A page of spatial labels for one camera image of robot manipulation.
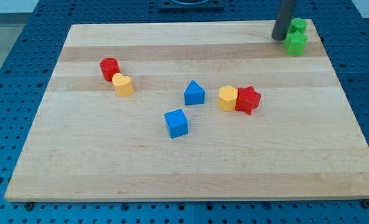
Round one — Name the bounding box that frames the red cylinder block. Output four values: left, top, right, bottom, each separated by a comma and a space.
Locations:
100, 57, 120, 82

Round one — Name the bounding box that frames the blue triangle block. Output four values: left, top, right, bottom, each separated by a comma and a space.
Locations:
184, 80, 205, 106

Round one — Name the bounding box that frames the yellow hexagon block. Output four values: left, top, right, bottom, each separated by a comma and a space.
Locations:
218, 85, 238, 112

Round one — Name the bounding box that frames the green star block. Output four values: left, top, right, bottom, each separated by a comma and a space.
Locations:
284, 31, 308, 55

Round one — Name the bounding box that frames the green circle block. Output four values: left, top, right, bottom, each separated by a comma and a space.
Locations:
287, 18, 307, 34

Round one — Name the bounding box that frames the blue cube block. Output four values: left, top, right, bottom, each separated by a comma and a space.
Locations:
164, 109, 189, 139

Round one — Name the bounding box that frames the yellow heart block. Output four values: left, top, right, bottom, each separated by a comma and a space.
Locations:
112, 73, 134, 97

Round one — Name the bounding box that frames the light wooden board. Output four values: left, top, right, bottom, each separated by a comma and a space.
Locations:
5, 21, 369, 202

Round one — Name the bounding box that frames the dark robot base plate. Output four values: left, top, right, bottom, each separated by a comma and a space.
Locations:
157, 0, 225, 12

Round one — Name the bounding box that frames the red star block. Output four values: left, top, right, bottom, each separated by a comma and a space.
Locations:
235, 86, 261, 115

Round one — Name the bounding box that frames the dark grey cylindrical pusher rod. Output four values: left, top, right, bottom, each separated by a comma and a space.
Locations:
271, 0, 297, 41

